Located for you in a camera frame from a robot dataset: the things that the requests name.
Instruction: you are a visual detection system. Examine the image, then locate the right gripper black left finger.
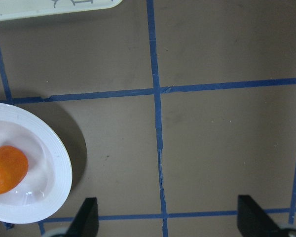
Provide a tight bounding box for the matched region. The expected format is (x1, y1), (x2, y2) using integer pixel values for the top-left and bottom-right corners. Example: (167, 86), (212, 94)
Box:
(66, 197), (99, 237)

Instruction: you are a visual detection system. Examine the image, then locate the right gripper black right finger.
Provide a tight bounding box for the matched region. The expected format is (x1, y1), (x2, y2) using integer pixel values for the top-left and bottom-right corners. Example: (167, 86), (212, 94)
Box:
(237, 195), (282, 237)

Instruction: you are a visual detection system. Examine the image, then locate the white ceramic plate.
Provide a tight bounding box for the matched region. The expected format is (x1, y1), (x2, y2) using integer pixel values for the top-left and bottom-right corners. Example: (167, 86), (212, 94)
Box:
(0, 103), (73, 224)

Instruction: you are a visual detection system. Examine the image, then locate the orange fruit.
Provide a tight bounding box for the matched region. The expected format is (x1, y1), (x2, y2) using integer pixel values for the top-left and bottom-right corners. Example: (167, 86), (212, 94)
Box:
(0, 146), (29, 195)

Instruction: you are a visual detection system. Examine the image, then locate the cream bear tray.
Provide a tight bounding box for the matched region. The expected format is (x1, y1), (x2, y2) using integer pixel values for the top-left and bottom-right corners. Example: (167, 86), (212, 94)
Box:
(0, 0), (122, 21)

